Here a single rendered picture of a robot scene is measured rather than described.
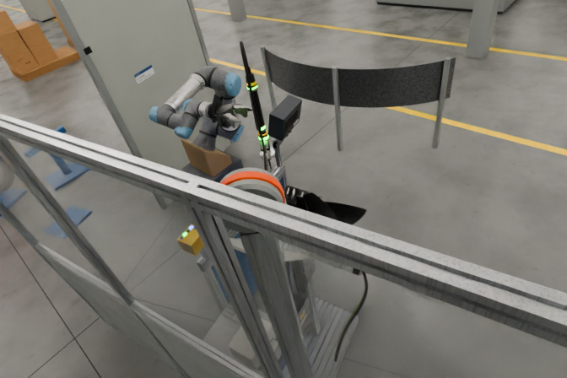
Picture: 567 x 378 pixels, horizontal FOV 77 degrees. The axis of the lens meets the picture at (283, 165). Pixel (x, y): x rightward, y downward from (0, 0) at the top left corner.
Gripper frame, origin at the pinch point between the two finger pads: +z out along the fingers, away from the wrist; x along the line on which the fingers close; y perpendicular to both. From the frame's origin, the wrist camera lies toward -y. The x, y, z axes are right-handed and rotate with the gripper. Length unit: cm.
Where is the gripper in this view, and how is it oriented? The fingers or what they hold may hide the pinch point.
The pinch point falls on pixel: (244, 114)
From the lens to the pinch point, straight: 157.4
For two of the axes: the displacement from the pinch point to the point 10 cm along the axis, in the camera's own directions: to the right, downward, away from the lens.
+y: 1.6, 7.6, 6.3
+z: 8.5, 2.2, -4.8
